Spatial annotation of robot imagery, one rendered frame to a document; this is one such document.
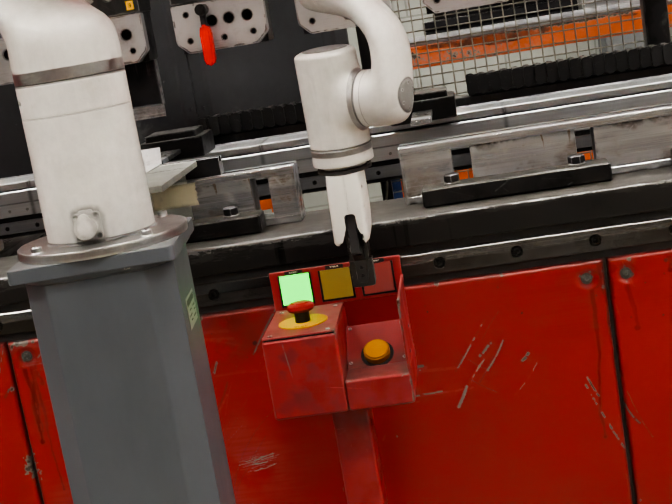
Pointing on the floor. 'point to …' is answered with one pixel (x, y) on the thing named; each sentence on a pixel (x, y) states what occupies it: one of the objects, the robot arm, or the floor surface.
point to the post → (655, 22)
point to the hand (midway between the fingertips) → (363, 271)
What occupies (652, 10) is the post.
